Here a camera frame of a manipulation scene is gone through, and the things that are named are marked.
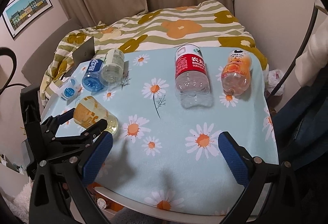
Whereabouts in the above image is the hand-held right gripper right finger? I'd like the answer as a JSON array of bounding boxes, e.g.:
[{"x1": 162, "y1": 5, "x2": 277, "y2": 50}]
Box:
[{"x1": 218, "y1": 131, "x2": 301, "y2": 224}]

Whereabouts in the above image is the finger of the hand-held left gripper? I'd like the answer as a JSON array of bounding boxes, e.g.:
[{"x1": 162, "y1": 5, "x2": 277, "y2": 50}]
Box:
[
  {"x1": 42, "y1": 108, "x2": 78, "y2": 138},
  {"x1": 52, "y1": 119, "x2": 108, "y2": 153}
]

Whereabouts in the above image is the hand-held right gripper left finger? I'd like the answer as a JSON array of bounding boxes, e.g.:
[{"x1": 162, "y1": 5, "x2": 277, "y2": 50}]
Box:
[{"x1": 29, "y1": 133, "x2": 114, "y2": 224}]

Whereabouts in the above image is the yellow label plastic bottle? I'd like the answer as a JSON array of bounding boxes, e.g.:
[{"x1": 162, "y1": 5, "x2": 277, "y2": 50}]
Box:
[{"x1": 73, "y1": 96, "x2": 119, "y2": 136}]

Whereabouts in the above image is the small white bottle blue label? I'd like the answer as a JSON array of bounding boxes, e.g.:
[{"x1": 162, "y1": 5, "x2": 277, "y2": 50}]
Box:
[{"x1": 58, "y1": 77, "x2": 79, "y2": 101}]

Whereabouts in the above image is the blue label plastic bottle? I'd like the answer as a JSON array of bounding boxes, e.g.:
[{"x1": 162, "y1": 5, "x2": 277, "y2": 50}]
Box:
[{"x1": 82, "y1": 59, "x2": 108, "y2": 92}]

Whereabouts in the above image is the white green label clear bottle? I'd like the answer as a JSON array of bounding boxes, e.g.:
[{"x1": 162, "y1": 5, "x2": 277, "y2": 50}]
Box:
[{"x1": 100, "y1": 49, "x2": 125, "y2": 83}]

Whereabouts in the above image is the light blue daisy tablecloth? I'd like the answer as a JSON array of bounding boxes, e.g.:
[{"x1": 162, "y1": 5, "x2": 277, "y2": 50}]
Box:
[{"x1": 42, "y1": 47, "x2": 280, "y2": 214}]

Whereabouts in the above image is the grey laptop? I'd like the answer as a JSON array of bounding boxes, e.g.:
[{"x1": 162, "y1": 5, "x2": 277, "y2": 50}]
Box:
[{"x1": 72, "y1": 36, "x2": 96, "y2": 64}]

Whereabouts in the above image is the dark blue cloth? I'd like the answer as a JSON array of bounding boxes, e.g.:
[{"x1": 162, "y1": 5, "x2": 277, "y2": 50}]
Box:
[{"x1": 272, "y1": 86, "x2": 328, "y2": 171}]

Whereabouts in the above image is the white fluffy rug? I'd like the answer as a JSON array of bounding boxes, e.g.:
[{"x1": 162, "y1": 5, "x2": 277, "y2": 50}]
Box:
[{"x1": 0, "y1": 183, "x2": 34, "y2": 224}]

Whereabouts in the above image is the orange label plastic bottle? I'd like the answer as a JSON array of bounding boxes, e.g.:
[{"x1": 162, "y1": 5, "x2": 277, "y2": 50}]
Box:
[{"x1": 221, "y1": 49, "x2": 253, "y2": 96}]

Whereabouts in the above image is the white plastic bag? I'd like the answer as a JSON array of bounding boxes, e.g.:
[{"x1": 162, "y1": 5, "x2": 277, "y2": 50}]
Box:
[{"x1": 265, "y1": 68, "x2": 286, "y2": 96}]

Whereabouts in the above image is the red label water bottle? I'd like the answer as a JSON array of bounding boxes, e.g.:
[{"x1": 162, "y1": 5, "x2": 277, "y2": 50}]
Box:
[{"x1": 175, "y1": 45, "x2": 212, "y2": 108}]

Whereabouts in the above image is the white cloth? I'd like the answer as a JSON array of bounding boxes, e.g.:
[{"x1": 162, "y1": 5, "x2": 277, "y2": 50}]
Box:
[{"x1": 295, "y1": 18, "x2": 328, "y2": 86}]

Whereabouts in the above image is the flowered striped blanket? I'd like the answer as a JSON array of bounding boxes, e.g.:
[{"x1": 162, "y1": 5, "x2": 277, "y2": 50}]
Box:
[{"x1": 41, "y1": 0, "x2": 269, "y2": 107}]

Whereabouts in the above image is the black metal tube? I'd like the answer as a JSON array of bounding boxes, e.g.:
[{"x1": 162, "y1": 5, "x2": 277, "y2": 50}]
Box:
[{"x1": 266, "y1": 1, "x2": 324, "y2": 98}]

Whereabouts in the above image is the black cable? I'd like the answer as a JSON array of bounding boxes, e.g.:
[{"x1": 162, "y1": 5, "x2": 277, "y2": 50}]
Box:
[{"x1": 0, "y1": 47, "x2": 28, "y2": 96}]

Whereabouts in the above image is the framed wall picture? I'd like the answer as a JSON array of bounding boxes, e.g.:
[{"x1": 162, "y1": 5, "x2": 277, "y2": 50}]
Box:
[{"x1": 2, "y1": 0, "x2": 53, "y2": 40}]

